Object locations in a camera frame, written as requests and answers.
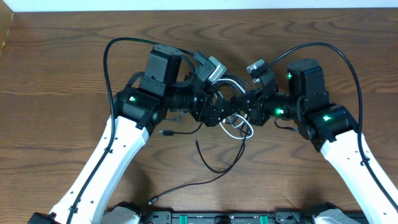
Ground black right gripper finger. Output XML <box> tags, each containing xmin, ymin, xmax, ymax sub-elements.
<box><xmin>230</xmin><ymin>95</ymin><xmax>249</xmax><ymax>108</ymax></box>
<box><xmin>230</xmin><ymin>96</ymin><xmax>252</xmax><ymax>118</ymax></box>

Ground white USB cable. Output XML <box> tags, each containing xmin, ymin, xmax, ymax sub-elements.
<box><xmin>214</xmin><ymin>78</ymin><xmax>254</xmax><ymax>140</ymax></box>

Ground black USB cable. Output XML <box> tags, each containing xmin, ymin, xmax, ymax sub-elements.
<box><xmin>148</xmin><ymin>73</ymin><xmax>256</xmax><ymax>206</ymax></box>

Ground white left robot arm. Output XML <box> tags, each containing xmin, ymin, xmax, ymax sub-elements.
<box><xmin>29</xmin><ymin>44</ymin><xmax>232</xmax><ymax>224</ymax></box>

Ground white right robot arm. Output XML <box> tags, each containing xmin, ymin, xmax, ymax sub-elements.
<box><xmin>231</xmin><ymin>59</ymin><xmax>397</xmax><ymax>223</ymax></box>

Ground wooden side panel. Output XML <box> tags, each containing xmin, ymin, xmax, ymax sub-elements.
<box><xmin>0</xmin><ymin>0</ymin><xmax>14</xmax><ymax>54</ymax></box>

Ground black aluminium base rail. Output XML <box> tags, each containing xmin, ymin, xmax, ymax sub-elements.
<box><xmin>93</xmin><ymin>201</ymin><xmax>371</xmax><ymax>224</ymax></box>

